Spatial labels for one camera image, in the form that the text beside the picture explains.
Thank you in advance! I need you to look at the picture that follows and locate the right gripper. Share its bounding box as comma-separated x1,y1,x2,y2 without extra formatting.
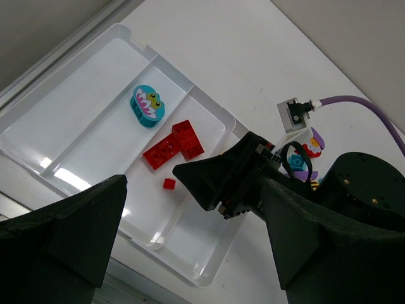
172,131,292,220

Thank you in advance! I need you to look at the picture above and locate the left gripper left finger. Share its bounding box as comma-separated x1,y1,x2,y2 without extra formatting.
1,175,127,303

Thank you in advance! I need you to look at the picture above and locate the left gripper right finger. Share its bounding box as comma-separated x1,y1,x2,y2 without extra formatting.
261,179,404,303

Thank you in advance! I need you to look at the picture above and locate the tiny red brick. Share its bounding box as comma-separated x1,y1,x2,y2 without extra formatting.
163,178,176,190

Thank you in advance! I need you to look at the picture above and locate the red curved brick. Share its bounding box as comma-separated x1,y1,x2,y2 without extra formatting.
172,120,204,160

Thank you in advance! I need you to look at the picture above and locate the red long brick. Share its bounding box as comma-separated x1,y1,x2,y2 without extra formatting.
142,134,182,170

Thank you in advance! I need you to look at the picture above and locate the teal frog brick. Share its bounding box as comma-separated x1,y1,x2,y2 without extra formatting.
130,85,165,128

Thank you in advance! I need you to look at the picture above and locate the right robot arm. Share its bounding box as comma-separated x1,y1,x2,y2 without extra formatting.
173,132,404,232

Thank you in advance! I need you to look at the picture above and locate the yellow striped brick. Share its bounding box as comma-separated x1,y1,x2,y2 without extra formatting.
311,180,320,191

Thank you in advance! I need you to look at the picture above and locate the teal purple brick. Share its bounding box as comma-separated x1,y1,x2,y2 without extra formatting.
288,154,318,181

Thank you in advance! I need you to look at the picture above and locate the purple red flower brick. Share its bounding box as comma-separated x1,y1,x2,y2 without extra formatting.
302,127,325,158

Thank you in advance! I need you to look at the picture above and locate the white divided tray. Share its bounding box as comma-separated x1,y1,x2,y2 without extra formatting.
1,23,241,288

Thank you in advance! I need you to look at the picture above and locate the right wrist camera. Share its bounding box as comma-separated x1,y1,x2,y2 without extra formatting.
274,98,313,151

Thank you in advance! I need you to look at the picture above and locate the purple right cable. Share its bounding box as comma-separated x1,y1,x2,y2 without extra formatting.
309,95,405,143

